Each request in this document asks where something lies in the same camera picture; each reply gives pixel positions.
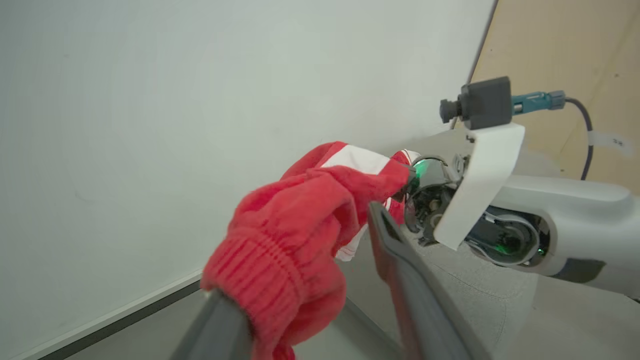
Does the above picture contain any beige wooden panel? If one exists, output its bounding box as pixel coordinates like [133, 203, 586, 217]
[450, 0, 640, 196]

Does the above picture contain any grey fabric sofa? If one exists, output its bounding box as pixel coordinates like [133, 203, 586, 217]
[340, 129, 640, 360]

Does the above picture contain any dark grey right wrist camera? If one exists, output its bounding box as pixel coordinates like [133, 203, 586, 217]
[439, 76, 514, 131]

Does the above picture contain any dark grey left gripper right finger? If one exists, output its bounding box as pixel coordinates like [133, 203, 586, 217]
[367, 201, 495, 360]

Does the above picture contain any white and black baseboard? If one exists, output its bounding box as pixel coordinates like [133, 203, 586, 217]
[12, 269, 203, 360]

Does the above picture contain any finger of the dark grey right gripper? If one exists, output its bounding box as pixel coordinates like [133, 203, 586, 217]
[391, 166, 418, 203]

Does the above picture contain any camera cable with teal plug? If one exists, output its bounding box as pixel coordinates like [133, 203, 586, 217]
[511, 90, 595, 181]

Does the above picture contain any white right camera bracket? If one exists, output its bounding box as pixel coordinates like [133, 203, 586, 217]
[433, 122, 526, 251]

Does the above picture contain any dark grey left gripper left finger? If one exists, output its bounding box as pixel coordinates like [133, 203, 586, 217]
[170, 288, 254, 360]

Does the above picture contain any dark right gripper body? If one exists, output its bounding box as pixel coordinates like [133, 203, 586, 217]
[403, 155, 472, 247]

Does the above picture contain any red and white jacket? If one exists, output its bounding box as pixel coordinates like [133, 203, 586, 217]
[200, 140, 422, 360]

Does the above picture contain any white cable label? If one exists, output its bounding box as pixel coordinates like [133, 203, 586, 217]
[588, 131, 632, 152]

